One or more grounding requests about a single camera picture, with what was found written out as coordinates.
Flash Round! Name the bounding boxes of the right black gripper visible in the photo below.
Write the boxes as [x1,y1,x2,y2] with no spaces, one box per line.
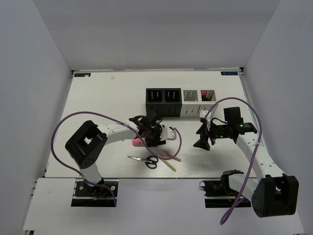
[193,119,230,151]

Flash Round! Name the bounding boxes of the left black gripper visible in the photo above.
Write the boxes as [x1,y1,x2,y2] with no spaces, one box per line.
[145,124,166,147]

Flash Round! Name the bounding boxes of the pink cap crayon tube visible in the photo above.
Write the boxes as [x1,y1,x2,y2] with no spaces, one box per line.
[132,138,144,147]

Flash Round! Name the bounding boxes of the black handled scissors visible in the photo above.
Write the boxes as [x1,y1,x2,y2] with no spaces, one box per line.
[128,156,158,169]

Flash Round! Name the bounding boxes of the slim yellow highlighter pen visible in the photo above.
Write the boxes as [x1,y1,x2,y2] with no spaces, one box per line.
[161,159,176,172]

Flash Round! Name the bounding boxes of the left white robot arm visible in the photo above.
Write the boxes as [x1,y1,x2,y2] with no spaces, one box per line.
[65,113,166,195]

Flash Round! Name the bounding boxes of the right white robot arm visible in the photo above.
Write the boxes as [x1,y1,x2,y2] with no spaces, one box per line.
[194,107,299,217]

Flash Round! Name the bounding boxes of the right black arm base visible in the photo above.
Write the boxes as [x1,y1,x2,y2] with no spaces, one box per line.
[199,170,243,209]

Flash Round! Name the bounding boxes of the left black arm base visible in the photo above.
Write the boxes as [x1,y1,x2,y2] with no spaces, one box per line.
[71,180,118,208]

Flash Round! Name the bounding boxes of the black double pen holder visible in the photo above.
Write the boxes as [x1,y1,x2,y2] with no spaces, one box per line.
[145,88,182,118]

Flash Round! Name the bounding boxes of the white double pen holder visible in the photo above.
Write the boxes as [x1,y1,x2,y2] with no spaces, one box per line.
[180,90,216,118]

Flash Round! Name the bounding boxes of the right table logo sticker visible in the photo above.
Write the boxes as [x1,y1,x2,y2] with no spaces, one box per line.
[221,71,238,76]

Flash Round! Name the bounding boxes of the table logo sticker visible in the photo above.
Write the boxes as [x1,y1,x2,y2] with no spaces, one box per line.
[74,73,91,77]
[221,71,238,76]

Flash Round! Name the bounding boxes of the left table logo sticker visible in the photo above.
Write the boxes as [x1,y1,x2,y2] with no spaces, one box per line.
[74,73,91,77]

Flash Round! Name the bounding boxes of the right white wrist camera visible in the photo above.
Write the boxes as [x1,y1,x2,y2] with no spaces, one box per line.
[199,104,218,130]

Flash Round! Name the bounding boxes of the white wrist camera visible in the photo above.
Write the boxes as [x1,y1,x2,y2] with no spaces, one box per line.
[160,126,177,141]
[199,104,218,130]

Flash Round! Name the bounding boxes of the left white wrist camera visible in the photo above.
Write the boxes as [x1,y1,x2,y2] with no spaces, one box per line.
[160,126,177,141]

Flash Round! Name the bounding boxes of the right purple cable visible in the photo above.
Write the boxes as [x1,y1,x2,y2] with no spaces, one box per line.
[204,97,264,225]

